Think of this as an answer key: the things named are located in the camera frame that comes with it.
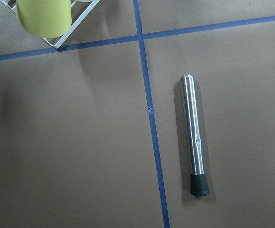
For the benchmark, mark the yellow green cup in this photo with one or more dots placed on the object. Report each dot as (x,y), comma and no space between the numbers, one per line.
(44,18)

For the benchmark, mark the steel muddler black tip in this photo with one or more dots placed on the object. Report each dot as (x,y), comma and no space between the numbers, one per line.
(198,180)

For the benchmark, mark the white wire cup rack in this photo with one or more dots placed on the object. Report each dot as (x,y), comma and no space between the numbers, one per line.
(57,42)

